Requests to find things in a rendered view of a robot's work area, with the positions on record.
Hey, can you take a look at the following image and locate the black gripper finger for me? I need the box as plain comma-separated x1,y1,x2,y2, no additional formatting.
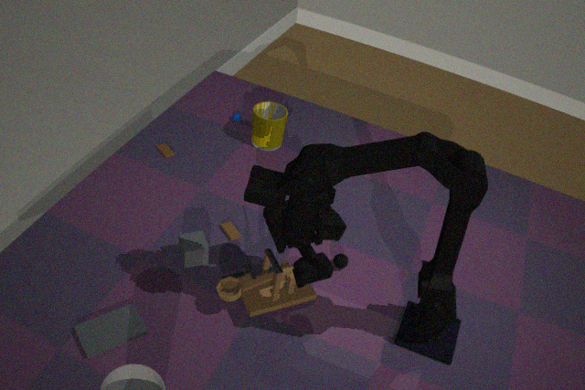
265,220,287,253
292,269,305,288

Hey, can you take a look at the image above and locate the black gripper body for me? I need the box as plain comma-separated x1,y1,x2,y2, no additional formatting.
263,200,334,284

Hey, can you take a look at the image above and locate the white paper cup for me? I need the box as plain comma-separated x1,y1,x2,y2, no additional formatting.
101,364,165,390

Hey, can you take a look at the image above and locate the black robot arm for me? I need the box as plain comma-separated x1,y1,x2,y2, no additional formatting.
244,132,488,343

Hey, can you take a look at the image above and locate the yellow cup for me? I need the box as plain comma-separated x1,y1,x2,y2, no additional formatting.
251,101,288,151

